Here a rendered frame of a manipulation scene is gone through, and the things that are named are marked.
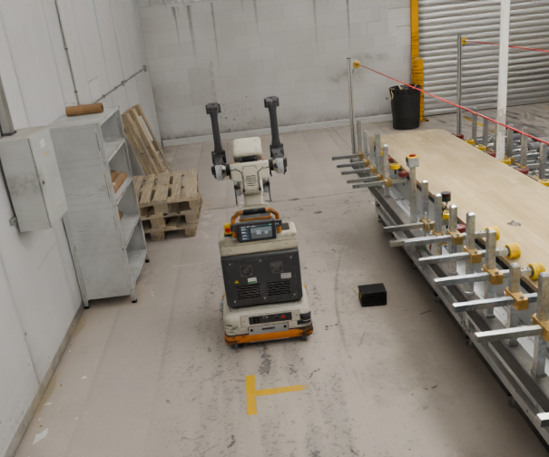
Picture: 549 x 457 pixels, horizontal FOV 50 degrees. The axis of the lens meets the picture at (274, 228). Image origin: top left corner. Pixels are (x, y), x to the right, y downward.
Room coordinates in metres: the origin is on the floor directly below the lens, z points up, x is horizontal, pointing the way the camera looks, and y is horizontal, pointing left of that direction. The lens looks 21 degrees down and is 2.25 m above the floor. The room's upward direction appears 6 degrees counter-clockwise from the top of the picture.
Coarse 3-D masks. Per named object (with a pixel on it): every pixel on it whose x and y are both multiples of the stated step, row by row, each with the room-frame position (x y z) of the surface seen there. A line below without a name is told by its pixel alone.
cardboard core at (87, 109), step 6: (66, 108) 5.04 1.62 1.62; (72, 108) 5.04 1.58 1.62; (78, 108) 5.03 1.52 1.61; (84, 108) 5.03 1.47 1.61; (90, 108) 5.03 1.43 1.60; (96, 108) 5.03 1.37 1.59; (102, 108) 5.10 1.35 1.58; (66, 114) 5.03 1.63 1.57; (72, 114) 5.04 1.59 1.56; (78, 114) 5.05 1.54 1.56
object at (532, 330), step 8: (512, 328) 2.00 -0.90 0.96; (520, 328) 1.99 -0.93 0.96; (528, 328) 1.99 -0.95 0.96; (536, 328) 1.98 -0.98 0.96; (480, 336) 1.97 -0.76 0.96; (488, 336) 1.97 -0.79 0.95; (496, 336) 1.97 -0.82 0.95; (504, 336) 1.97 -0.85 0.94; (512, 336) 1.97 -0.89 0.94; (520, 336) 1.98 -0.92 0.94
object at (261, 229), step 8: (240, 224) 3.60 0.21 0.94; (248, 224) 3.60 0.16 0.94; (256, 224) 3.60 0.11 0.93; (264, 224) 3.61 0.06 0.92; (272, 224) 3.61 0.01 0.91; (280, 224) 3.68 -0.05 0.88; (240, 232) 3.62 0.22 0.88; (248, 232) 3.63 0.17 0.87; (256, 232) 3.63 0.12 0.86; (264, 232) 3.64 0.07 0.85; (272, 232) 3.64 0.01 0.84; (240, 240) 3.66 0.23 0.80; (248, 240) 3.66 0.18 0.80; (256, 240) 3.67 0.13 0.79
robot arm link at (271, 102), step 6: (270, 96) 4.39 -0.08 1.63; (270, 102) 4.29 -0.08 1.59; (276, 102) 4.29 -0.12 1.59; (270, 108) 4.29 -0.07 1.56; (276, 108) 4.30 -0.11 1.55; (270, 114) 4.28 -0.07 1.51; (276, 114) 4.28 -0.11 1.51; (270, 120) 4.28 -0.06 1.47; (276, 120) 4.28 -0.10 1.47; (276, 126) 4.27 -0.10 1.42; (276, 132) 4.26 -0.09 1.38; (276, 138) 4.25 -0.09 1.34; (270, 144) 4.26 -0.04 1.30; (276, 144) 4.24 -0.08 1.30; (282, 144) 4.25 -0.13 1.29; (270, 150) 4.23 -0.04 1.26; (282, 150) 4.23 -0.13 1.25; (270, 156) 4.23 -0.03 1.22
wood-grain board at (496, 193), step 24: (408, 144) 5.39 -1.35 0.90; (432, 144) 5.29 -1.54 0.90; (456, 144) 5.19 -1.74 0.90; (408, 168) 4.61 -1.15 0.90; (432, 168) 4.53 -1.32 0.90; (456, 168) 4.46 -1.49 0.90; (480, 168) 4.39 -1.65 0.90; (504, 168) 4.32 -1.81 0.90; (432, 192) 3.93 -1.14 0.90; (456, 192) 3.87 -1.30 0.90; (480, 192) 3.82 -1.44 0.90; (504, 192) 3.77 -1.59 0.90; (528, 192) 3.71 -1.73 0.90; (480, 216) 3.38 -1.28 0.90; (504, 216) 3.34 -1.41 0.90; (528, 216) 3.30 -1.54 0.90; (480, 240) 3.06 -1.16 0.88; (504, 240) 2.98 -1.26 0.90; (528, 240) 2.94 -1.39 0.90
